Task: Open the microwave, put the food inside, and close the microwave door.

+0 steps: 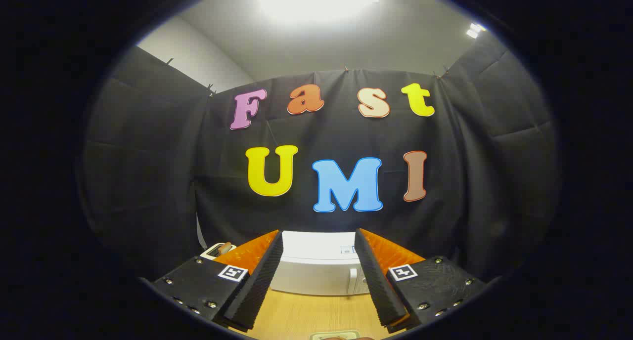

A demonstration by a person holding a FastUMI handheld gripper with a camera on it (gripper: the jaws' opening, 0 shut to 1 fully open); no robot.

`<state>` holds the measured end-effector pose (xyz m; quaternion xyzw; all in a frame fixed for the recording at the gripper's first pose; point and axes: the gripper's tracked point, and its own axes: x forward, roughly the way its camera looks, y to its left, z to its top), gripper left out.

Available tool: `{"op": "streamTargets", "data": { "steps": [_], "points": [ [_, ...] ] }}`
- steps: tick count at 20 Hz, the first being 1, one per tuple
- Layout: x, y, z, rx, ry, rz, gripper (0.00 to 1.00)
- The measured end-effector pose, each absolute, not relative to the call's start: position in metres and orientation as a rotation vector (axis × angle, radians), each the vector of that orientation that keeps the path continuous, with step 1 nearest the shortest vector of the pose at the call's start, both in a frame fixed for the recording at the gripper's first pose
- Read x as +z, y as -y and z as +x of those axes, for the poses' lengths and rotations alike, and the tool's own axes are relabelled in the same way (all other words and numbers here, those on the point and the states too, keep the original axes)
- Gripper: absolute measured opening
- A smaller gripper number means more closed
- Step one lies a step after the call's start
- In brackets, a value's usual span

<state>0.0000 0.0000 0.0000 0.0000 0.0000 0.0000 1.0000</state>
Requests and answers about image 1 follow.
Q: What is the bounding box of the white microwave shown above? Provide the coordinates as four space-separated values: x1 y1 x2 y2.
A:
270 231 371 296

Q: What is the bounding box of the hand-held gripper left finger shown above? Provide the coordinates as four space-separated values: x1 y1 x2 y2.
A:
153 230 284 332

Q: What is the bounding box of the white toaster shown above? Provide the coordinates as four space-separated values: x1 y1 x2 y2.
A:
200 242 237 260

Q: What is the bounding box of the white rectangular plate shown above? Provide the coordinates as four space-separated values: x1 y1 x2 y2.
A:
309 330 361 340

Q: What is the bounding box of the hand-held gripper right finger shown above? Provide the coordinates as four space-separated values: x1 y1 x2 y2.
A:
354 228 488 333

